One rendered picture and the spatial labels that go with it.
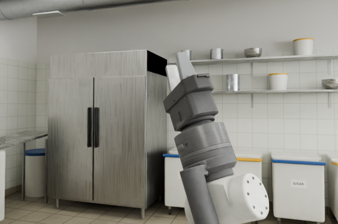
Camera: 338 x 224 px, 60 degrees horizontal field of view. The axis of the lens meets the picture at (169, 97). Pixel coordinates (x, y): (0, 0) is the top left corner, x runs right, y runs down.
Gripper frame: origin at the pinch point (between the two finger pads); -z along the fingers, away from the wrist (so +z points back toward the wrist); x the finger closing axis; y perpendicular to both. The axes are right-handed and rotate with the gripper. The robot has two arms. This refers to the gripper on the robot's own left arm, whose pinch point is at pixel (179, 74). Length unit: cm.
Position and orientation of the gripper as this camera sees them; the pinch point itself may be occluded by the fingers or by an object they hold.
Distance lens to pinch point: 53.4
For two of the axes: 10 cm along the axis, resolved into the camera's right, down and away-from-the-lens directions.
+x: 3.7, -4.0, -8.4
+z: 2.8, 9.1, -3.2
